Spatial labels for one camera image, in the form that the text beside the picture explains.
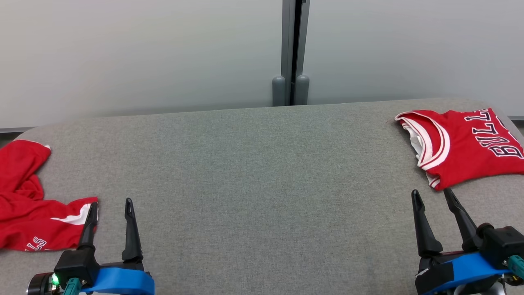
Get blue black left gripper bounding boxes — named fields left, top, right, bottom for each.
left=27, top=198, right=155, bottom=295

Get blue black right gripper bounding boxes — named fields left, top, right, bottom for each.
left=411, top=188, right=516, bottom=295

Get red Bulls basketball jersey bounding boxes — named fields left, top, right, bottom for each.
left=395, top=108, right=524, bottom=191

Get red shorts with white stripe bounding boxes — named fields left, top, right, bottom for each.
left=0, top=139, right=99, bottom=252

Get black right cable teal plug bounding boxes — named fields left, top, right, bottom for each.
left=508, top=255, right=524, bottom=279

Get grey cylindrical post foot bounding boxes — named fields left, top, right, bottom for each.
left=272, top=76, right=286, bottom=107
left=295, top=75, right=310, bottom=106

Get grey partition frame post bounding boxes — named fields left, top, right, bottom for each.
left=281, top=0, right=310, bottom=106

